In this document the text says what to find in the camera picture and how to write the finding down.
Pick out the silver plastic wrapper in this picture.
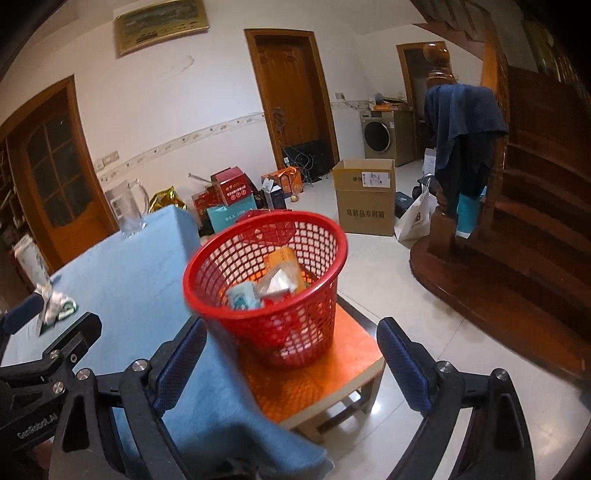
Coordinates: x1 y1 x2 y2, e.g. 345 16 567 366
255 269 298 298

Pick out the white green wrapper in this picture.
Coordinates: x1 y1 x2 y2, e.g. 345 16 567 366
37 284 78 335

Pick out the orange wooden stool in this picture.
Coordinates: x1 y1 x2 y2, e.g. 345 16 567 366
238 293 386 444

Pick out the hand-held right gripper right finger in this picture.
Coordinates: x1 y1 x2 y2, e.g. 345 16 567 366
377 316 537 480

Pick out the orange gift box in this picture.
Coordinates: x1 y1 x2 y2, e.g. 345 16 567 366
261 167 304 195

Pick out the framed picture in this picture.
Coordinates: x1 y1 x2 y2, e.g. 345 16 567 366
115 0 211 57

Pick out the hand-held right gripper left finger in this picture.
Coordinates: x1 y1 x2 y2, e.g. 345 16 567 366
47 316 208 480

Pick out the wooden staircase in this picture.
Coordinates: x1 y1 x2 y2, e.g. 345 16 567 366
409 0 591 384

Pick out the dark blue jacket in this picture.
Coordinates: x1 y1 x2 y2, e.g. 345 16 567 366
424 84 509 208

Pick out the teal white packet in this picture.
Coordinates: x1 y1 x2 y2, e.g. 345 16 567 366
225 282 260 311

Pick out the red plastic basket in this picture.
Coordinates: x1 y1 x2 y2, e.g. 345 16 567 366
182 210 349 369

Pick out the grey washing machine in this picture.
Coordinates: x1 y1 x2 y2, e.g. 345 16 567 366
360 110 416 168

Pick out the dark red box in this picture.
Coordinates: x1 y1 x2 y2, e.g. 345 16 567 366
191 188 218 227

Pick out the blue tablecloth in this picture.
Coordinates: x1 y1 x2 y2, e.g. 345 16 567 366
0 205 335 480

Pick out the narrow wooden doorway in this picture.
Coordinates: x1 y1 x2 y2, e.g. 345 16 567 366
396 41 448 160

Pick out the white paper cup with lid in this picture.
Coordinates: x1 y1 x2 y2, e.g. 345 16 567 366
13 234 51 294

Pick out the large cardboard box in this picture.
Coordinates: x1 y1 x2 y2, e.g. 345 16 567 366
332 159 397 237

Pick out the plain wooden door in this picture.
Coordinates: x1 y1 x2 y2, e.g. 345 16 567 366
244 28 341 172

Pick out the glass mug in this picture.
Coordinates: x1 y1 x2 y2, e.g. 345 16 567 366
105 179 151 240

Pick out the orange medicine box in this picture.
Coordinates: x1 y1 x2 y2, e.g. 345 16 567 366
267 246 309 294

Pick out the red upright box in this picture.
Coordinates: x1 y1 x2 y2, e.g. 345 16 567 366
211 166 259 207

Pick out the wooden door with glass panes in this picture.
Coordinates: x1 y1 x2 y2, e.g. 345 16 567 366
0 76 118 273

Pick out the white shopping bag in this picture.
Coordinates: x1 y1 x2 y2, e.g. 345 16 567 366
394 180 438 242

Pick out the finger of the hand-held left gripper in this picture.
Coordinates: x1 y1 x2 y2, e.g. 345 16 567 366
41 312 103 371
0 292 45 352

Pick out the teal garment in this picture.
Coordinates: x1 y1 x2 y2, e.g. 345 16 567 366
456 194 485 238

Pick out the gold foil bag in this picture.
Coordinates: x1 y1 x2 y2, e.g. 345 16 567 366
148 185 189 213

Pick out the teal box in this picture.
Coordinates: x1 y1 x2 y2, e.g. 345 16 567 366
205 203 257 234

